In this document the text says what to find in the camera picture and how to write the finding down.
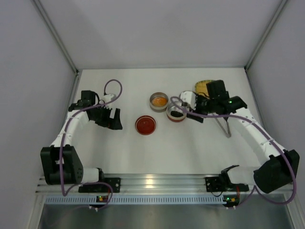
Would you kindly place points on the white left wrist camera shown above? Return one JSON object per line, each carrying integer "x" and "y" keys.
{"x": 108, "y": 99}

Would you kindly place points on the left aluminium frame post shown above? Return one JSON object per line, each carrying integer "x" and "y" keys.
{"x": 54, "y": 34}

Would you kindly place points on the aluminium mounting rail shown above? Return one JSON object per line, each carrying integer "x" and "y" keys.
{"x": 152, "y": 184}

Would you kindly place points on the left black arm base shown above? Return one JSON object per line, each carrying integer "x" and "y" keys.
{"x": 113, "y": 182}

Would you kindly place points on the right aluminium frame post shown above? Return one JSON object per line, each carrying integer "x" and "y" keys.
{"x": 266, "y": 32}

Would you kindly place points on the grey tin with orange food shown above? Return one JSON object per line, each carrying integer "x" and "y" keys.
{"x": 158, "y": 102}

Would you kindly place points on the woven bamboo tray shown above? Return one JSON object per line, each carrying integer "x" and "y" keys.
{"x": 201, "y": 88}

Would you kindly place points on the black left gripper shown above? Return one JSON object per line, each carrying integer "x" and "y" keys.
{"x": 107, "y": 118}

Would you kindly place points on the aluminium frame post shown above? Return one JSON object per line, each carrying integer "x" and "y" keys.
{"x": 54, "y": 34}
{"x": 266, "y": 32}

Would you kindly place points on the metal tongs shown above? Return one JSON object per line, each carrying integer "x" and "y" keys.
{"x": 224, "y": 126}

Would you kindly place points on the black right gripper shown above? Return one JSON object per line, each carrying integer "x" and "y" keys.
{"x": 198, "y": 112}

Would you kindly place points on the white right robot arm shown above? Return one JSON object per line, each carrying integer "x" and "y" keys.
{"x": 277, "y": 166}

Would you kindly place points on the slotted grey cable duct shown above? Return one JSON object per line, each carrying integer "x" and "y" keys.
{"x": 136, "y": 200}

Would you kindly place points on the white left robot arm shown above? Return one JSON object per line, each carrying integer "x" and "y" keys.
{"x": 60, "y": 161}

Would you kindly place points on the red-based metal lunch tin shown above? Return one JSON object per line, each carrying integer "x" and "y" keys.
{"x": 171, "y": 107}

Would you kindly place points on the red round lid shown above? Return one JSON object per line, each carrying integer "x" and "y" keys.
{"x": 145, "y": 125}

